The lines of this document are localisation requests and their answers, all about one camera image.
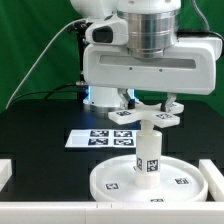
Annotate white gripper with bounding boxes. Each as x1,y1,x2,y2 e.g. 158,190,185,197
83,37,222,112

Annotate white cross-shaped table base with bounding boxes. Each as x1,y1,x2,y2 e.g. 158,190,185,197
108,102,184,128

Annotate white round table top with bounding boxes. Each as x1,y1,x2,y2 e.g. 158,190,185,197
90,154,208,202

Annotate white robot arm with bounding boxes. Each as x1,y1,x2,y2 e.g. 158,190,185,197
70,0,224,100

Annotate white marker sheet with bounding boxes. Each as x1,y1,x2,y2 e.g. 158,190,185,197
65,129,137,148

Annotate white right barrier block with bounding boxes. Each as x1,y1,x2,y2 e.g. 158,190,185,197
199,159,224,202

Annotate white barrier block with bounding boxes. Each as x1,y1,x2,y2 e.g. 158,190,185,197
199,159,224,202
0,159,12,191

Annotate white left barrier block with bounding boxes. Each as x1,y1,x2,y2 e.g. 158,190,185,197
0,159,12,191

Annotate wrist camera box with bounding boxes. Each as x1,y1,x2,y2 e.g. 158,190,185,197
85,15,129,46

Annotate black cable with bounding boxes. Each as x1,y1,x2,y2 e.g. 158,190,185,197
6,83,84,109

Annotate black camera on stand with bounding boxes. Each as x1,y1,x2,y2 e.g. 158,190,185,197
67,19,91,98

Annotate white camera cable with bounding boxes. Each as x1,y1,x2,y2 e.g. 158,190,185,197
5,19,87,110

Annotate white front barrier rail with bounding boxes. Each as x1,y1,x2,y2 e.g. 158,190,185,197
0,202,224,224

